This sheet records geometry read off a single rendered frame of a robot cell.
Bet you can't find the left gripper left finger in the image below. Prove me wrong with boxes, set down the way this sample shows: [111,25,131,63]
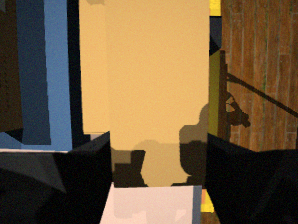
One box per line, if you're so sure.
[0,130,113,224]

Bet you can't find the brown cardboard carton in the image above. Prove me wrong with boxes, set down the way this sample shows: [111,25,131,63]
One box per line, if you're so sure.
[0,0,23,132]
[79,0,110,134]
[104,0,209,188]

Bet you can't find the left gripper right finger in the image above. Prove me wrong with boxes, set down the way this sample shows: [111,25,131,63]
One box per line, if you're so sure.
[204,132,298,224]

